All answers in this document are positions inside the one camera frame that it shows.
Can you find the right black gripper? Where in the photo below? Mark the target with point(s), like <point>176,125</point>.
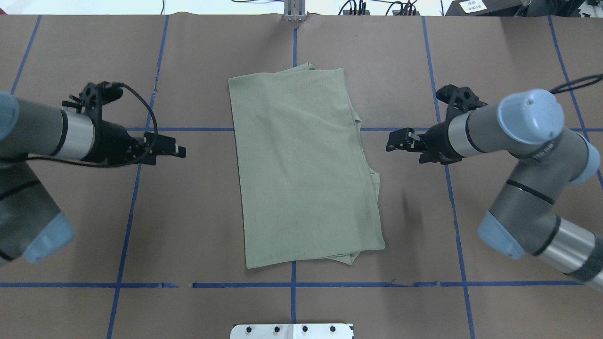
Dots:
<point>437,140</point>

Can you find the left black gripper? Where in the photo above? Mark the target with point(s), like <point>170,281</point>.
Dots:
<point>111,141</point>

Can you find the green long sleeve shirt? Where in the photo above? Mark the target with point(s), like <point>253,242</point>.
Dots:
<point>307,190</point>

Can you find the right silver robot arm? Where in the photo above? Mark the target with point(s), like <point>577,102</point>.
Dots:
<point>530,126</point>

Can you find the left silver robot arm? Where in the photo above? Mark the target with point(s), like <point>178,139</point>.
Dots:
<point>74,134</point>

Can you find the brown paper table cover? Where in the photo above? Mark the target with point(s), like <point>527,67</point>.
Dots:
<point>158,251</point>

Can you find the near black relay board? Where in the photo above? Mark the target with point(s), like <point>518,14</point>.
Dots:
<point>402,8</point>

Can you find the black relay board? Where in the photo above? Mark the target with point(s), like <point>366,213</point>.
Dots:
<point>402,8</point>
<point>354,8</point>

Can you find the far black relay board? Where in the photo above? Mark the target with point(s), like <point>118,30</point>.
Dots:
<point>354,8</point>

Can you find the black label box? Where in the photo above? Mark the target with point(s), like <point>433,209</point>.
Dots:
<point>495,8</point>

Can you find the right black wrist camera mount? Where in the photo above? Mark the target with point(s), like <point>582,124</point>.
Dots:
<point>459,100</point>

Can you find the aluminium frame post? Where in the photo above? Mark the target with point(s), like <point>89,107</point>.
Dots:
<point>294,10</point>

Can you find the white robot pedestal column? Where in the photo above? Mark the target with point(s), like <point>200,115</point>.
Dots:
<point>293,331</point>

